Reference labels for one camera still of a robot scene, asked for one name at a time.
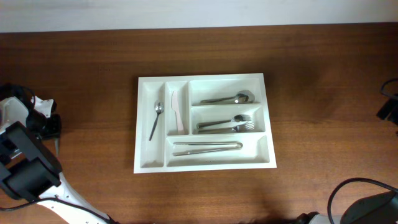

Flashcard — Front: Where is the small dark metal teaspoon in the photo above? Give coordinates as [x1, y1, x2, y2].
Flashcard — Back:
[54, 138, 60, 157]

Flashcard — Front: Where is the pink plastic knife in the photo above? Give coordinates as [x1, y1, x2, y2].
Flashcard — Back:
[171, 91, 185, 135]

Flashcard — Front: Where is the metal fork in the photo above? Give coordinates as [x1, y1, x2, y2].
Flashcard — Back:
[197, 114, 252, 129]
[198, 123, 255, 134]

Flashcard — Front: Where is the metal tablespoon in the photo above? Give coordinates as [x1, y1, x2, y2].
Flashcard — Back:
[234, 90, 255, 104]
[198, 91, 256, 106]

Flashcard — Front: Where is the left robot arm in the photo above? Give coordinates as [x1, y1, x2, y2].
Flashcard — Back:
[1, 83, 114, 224]

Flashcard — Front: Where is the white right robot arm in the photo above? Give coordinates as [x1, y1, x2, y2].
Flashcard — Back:
[292, 177, 397, 224]

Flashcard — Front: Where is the white plastic cutlery tray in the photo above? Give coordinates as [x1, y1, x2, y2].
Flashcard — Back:
[134, 73, 277, 174]

